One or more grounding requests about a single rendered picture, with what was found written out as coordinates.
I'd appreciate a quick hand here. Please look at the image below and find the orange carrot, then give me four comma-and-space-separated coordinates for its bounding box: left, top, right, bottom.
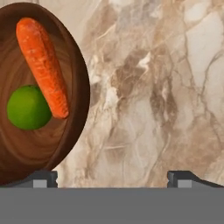
15, 17, 70, 120

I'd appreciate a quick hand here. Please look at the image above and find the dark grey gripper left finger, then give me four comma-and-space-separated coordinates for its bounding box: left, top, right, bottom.
6, 170, 59, 189

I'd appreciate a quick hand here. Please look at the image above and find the green lime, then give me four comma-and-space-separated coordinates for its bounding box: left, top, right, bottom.
6, 84, 53, 131

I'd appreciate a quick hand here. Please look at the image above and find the brown wooden bowl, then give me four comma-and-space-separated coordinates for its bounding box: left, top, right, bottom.
0, 2, 91, 186

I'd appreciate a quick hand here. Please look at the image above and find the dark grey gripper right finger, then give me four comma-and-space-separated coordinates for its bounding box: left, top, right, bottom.
166, 170, 224, 189

